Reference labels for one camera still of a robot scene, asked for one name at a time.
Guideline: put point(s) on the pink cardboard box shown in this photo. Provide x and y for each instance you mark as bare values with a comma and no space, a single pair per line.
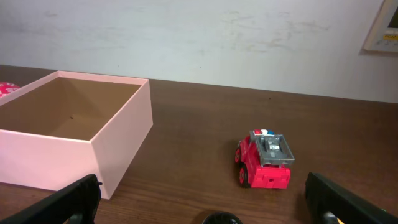
67,125

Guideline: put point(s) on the black round lid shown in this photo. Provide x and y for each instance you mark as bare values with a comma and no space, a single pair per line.
222,218

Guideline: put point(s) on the red lettered ball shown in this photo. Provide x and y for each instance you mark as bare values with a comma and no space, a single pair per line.
7,88

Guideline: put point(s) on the beige wall control panel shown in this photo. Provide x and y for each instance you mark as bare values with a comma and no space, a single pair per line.
382,36

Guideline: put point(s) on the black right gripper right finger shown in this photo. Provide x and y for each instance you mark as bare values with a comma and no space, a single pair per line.
329,202

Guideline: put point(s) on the red toy fire truck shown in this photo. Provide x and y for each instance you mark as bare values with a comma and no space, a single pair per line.
263,158

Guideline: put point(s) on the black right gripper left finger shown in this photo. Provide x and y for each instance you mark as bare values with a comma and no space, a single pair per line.
75,203

